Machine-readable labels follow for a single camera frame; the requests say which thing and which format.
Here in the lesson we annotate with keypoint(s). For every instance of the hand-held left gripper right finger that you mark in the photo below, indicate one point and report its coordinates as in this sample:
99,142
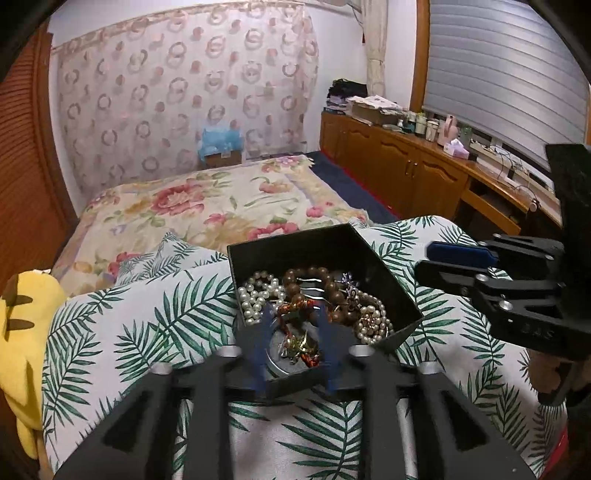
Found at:
330,355

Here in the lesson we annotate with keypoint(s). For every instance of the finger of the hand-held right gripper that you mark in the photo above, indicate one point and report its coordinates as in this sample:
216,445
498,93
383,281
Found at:
457,281
457,254

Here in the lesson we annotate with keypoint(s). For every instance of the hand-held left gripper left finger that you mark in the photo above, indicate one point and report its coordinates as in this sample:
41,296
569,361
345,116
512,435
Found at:
258,350

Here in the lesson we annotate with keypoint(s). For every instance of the gold and red trinket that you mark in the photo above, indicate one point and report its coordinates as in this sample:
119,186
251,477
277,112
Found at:
302,348

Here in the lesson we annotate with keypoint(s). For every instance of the black jewelry box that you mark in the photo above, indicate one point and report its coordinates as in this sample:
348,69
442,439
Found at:
323,249

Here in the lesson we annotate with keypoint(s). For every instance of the silver sparkly brooch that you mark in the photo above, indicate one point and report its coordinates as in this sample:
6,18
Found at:
352,281

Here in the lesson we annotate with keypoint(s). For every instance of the pink tissue box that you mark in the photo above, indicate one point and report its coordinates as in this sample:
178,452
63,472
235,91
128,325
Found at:
457,150

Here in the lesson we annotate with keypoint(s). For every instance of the white power strip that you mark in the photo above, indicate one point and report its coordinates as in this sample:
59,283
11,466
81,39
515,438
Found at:
489,152

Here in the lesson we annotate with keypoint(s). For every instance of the wooden cabinet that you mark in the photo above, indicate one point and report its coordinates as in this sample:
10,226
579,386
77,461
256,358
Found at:
392,157

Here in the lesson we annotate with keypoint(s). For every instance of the green leaf print cloth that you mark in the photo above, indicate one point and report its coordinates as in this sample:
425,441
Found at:
138,332

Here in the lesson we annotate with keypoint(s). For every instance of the pink bottle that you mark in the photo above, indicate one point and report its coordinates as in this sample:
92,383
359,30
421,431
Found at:
449,131

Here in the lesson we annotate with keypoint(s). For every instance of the navy bed sheet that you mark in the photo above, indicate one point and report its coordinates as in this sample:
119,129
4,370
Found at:
351,189

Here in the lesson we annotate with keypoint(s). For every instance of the group of cosmetic bottles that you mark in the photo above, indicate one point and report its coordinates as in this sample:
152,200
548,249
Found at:
420,124

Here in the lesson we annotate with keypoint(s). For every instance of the red cloth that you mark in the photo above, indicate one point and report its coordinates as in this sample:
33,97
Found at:
556,454

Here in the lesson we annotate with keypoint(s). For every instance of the floral blanket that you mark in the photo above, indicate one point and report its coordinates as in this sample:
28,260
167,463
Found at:
184,203

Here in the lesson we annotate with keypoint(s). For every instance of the flat cardboard box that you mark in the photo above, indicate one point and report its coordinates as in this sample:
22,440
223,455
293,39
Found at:
369,113

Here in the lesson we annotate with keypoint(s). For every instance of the grey window blind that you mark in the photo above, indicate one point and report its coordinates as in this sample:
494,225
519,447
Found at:
498,69

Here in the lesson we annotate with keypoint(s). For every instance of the small cardboard box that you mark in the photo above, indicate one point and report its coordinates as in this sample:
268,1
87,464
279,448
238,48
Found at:
224,159

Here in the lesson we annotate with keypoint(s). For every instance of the pile of dark clothes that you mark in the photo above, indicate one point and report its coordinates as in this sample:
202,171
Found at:
346,92

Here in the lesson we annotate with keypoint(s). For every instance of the white lace curtain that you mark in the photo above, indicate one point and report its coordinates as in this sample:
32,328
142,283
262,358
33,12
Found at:
375,55

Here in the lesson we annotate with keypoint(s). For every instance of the blue plastic bag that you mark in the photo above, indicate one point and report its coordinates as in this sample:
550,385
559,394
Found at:
221,138

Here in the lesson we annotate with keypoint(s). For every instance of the yellow plush toy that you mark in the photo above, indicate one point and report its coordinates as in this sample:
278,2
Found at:
23,332

